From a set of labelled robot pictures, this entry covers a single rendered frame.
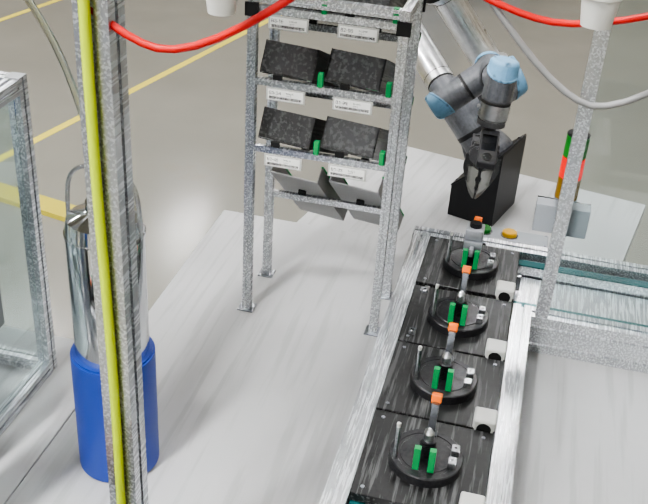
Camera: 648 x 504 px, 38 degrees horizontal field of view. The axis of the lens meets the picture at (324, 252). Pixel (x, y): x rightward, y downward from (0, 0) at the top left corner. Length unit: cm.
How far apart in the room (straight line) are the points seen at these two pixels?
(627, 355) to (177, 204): 284
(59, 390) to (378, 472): 76
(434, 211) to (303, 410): 103
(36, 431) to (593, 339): 127
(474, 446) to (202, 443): 55
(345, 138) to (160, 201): 265
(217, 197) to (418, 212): 203
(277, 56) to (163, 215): 254
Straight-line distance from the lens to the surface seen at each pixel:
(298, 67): 213
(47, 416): 210
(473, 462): 186
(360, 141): 216
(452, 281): 236
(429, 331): 217
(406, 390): 199
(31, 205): 199
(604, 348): 235
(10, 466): 200
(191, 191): 482
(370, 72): 209
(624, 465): 211
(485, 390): 203
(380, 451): 184
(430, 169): 318
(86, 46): 116
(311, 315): 238
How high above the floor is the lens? 221
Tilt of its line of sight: 31 degrees down
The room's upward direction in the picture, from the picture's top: 4 degrees clockwise
